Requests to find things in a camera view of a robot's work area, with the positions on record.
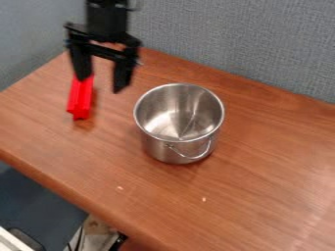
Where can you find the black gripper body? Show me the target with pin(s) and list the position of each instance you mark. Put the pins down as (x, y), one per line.
(105, 26)

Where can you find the table leg frame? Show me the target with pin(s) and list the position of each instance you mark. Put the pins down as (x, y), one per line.
(95, 236)

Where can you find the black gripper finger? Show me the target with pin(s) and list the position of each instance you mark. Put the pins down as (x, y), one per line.
(81, 61)
(123, 71)

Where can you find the red star-shaped block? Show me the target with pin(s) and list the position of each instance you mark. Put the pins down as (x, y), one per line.
(80, 98)

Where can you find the white object at corner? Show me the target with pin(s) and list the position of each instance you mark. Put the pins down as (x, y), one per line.
(13, 240)

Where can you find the metal pot with handle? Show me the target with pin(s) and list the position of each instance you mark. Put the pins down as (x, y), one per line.
(179, 117)

